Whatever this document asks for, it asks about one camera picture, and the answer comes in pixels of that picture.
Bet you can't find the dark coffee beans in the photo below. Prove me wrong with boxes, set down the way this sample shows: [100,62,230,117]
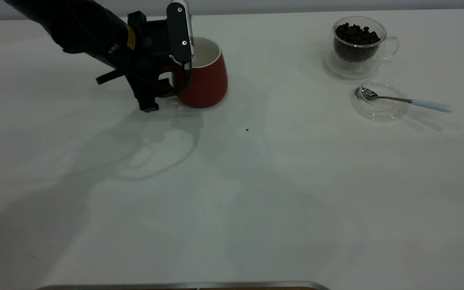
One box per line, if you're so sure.
[334,23,381,63]

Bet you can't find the clear glass cup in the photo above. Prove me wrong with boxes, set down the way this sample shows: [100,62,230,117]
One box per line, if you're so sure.
[323,16,400,79]

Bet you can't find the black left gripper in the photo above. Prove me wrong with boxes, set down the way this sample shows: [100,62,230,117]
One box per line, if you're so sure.
[125,11,193,112]

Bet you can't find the metal spoon pale blue handle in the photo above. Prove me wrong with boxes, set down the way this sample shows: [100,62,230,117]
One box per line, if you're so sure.
[360,87,455,113]

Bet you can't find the small clear glass dish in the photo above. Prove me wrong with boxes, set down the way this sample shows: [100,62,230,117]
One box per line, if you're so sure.
[351,82,409,121]

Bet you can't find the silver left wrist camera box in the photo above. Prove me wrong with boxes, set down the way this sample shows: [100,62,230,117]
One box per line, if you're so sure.
[166,0,195,64]

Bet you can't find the red ceramic mug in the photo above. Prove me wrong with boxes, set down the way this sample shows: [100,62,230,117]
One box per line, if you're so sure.
[172,37,228,108]

